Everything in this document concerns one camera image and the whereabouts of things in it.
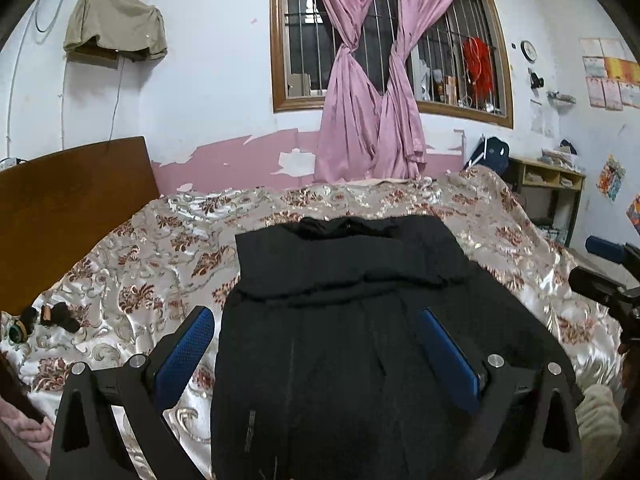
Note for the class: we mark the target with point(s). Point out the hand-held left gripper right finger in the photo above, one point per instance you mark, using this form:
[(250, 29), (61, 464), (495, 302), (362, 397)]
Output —
[(447, 360)]

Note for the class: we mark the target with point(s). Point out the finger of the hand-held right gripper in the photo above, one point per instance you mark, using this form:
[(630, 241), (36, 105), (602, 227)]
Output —
[(600, 287), (605, 249)]

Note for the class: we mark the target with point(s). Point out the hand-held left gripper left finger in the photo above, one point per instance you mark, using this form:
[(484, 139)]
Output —
[(182, 355)]

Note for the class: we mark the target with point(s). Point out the black jacket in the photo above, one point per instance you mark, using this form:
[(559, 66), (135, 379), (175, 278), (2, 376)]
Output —
[(340, 335)]

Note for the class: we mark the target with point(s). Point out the person's right forearm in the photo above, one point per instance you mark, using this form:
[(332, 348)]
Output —
[(597, 420)]

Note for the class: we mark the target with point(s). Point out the floral satin bedspread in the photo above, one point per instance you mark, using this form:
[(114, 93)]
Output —
[(150, 270)]

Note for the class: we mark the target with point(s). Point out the wooden desk shelf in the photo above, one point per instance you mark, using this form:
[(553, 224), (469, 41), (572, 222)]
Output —
[(545, 172)]

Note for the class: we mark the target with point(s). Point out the stack of papers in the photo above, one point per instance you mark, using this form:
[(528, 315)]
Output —
[(557, 158)]

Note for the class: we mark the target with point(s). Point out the dark cap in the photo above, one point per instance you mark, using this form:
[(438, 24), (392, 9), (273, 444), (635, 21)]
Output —
[(568, 147)]

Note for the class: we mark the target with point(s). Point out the black socks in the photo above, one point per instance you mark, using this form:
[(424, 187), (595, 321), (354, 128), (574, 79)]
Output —
[(62, 315)]

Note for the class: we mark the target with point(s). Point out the blue backpack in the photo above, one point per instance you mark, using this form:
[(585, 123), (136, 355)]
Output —
[(495, 152)]

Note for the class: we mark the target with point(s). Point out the headphones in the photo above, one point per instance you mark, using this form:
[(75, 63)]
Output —
[(20, 332)]

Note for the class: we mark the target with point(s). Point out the row of paper certificates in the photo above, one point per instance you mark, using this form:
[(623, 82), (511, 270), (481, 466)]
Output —
[(610, 75)]

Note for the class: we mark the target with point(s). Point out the pink towel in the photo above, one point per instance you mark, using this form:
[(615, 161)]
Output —
[(25, 430)]

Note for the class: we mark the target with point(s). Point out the wooden headboard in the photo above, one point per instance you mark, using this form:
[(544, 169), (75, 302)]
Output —
[(65, 210)]

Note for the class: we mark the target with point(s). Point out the red hanging tassel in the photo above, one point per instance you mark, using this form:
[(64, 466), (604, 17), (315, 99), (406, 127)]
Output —
[(477, 65)]

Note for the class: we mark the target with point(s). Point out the pink curtain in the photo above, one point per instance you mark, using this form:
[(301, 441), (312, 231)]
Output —
[(350, 125), (400, 125)]

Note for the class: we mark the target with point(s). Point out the white plastic bottle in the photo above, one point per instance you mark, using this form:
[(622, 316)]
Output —
[(425, 80)]

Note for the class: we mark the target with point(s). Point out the white power strip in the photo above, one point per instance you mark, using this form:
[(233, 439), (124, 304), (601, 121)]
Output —
[(10, 163)]

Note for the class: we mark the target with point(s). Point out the cardboard box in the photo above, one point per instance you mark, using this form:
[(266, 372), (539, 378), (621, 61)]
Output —
[(299, 85)]

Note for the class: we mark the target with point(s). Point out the barred wooden window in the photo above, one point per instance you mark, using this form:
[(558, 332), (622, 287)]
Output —
[(305, 35)]

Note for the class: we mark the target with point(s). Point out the khaki cloth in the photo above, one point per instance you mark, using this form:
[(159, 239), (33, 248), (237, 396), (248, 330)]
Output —
[(115, 15)]

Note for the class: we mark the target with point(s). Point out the colourful wall sticker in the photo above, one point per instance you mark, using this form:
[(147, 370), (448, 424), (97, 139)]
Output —
[(611, 179)]

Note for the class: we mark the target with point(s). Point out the white wall calendar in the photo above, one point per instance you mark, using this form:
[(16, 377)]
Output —
[(542, 119)]

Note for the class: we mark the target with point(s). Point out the small wall rack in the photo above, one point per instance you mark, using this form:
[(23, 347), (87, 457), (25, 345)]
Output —
[(560, 98)]

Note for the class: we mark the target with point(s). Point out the black wall fixture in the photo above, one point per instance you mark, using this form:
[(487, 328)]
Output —
[(536, 80)]

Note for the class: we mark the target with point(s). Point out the round wall clock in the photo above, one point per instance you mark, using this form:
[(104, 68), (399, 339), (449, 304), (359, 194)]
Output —
[(528, 50)]

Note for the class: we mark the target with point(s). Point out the small wooden wall shelf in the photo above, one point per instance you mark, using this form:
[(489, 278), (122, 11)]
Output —
[(95, 59)]

